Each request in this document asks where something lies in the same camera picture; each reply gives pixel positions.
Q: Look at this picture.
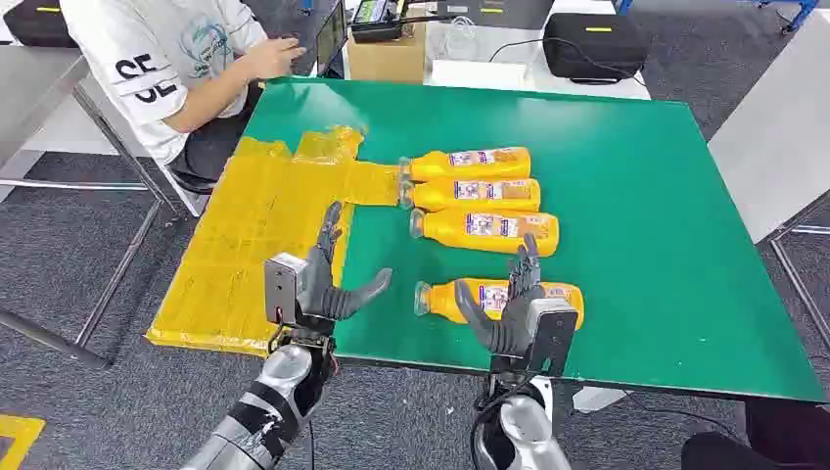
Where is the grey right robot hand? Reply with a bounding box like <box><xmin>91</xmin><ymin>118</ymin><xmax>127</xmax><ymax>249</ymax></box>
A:
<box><xmin>453</xmin><ymin>233</ymin><xmax>547</xmax><ymax>358</ymax></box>

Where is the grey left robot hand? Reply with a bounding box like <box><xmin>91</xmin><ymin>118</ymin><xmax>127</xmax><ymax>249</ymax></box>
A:
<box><xmin>295</xmin><ymin>201</ymin><xmax>394</xmax><ymax>327</ymax></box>

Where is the orange drink bottle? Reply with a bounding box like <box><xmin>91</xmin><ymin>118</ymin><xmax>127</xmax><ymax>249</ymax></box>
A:
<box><xmin>408</xmin><ymin>207</ymin><xmax>562</xmax><ymax>259</ymax></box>
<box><xmin>397</xmin><ymin>146</ymin><xmax>533</xmax><ymax>184</ymax></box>
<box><xmin>413</xmin><ymin>278</ymin><xmax>585</xmax><ymax>331</ymax></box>
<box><xmin>397</xmin><ymin>177</ymin><xmax>542</xmax><ymax>214</ymax></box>

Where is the yellow sheet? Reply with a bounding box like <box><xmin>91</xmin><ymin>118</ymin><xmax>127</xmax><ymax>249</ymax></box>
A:
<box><xmin>143</xmin><ymin>125</ymin><xmax>404</xmax><ymax>358</ymax></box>

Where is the green table mat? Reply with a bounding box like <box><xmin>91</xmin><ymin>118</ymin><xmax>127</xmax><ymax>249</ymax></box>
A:
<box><xmin>242</xmin><ymin>76</ymin><xmax>827</xmax><ymax>404</ymax></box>

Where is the person's hand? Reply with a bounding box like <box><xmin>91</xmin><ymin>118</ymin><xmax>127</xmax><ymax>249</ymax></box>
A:
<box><xmin>242</xmin><ymin>36</ymin><xmax>308</xmax><ymax>83</ymax></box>

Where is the brown cardboard box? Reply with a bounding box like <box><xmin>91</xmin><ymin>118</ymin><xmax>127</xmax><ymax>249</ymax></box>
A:
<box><xmin>346</xmin><ymin>18</ymin><xmax>428</xmax><ymax>86</ymax></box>

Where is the white flat box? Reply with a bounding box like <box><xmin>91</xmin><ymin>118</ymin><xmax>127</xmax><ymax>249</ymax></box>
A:
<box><xmin>430</xmin><ymin>59</ymin><xmax>530</xmax><ymax>92</ymax></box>

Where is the black laptop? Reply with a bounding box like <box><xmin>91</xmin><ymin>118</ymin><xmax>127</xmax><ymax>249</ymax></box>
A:
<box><xmin>245</xmin><ymin>0</ymin><xmax>350</xmax><ymax>78</ymax></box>

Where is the person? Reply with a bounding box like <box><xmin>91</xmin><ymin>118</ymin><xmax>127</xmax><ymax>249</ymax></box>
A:
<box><xmin>59</xmin><ymin>0</ymin><xmax>309</xmax><ymax>197</ymax></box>

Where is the black device with green screen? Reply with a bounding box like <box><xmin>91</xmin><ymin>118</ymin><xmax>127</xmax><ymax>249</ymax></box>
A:
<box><xmin>348</xmin><ymin>0</ymin><xmax>408</xmax><ymax>45</ymax></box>

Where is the black case with yellow stripe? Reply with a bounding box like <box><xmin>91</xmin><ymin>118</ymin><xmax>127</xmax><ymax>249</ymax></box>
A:
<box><xmin>542</xmin><ymin>12</ymin><xmax>650</xmax><ymax>85</ymax></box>
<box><xmin>437</xmin><ymin>0</ymin><xmax>556</xmax><ymax>31</ymax></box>
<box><xmin>2</xmin><ymin>0</ymin><xmax>79</xmax><ymax>49</ymax></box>

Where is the grey metal table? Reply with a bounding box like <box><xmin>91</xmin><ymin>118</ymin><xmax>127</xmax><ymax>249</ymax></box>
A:
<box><xmin>706</xmin><ymin>13</ymin><xmax>830</xmax><ymax>354</ymax></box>
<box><xmin>0</xmin><ymin>45</ymin><xmax>184</xmax><ymax>372</ymax></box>

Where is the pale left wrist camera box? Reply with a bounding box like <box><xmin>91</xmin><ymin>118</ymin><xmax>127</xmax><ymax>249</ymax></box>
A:
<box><xmin>263</xmin><ymin>253</ymin><xmax>308</xmax><ymax>326</ymax></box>

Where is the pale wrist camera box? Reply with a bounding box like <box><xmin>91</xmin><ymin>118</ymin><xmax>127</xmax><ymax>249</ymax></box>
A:
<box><xmin>263</xmin><ymin>253</ymin><xmax>308</xmax><ymax>326</ymax></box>
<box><xmin>526</xmin><ymin>297</ymin><xmax>579</xmax><ymax>378</ymax></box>

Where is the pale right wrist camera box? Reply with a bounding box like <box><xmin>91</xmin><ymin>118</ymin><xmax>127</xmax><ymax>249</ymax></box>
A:
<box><xmin>526</xmin><ymin>297</ymin><xmax>579</xmax><ymax>378</ymax></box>

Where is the black cable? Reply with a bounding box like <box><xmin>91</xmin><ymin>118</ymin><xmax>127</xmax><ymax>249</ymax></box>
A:
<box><xmin>488</xmin><ymin>36</ymin><xmax>650</xmax><ymax>89</ymax></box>

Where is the blue metal frame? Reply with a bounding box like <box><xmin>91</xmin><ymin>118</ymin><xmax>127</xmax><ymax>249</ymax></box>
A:
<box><xmin>752</xmin><ymin>0</ymin><xmax>819</xmax><ymax>35</ymax></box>

